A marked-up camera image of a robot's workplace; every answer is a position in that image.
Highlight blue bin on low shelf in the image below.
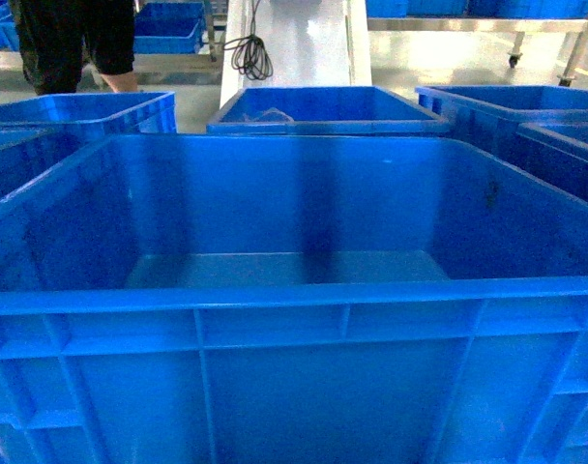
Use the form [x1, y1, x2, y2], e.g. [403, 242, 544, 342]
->
[133, 2, 206, 54]

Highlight coiled black cable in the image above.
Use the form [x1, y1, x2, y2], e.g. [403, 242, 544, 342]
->
[222, 0, 275, 81]

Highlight steel rack with wheels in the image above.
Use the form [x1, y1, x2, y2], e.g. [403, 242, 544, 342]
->
[367, 14, 588, 95]

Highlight blue bins on steel rack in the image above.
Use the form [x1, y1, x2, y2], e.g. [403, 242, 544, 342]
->
[366, 0, 588, 19]

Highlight person in black shorts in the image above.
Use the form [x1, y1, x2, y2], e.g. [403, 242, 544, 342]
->
[9, 1, 138, 96]

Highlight blue bin far left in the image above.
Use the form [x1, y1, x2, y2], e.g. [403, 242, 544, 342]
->
[0, 92, 177, 141]

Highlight large blue plastic crate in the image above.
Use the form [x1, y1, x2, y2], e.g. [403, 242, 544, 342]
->
[0, 134, 588, 463]

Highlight blue bin far middle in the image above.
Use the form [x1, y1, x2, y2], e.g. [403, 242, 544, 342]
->
[207, 86, 451, 136]

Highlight white conveyor table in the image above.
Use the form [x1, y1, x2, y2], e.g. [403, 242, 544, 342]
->
[220, 1, 371, 105]

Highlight blue bin near left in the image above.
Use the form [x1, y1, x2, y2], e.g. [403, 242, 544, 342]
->
[0, 128, 82, 199]

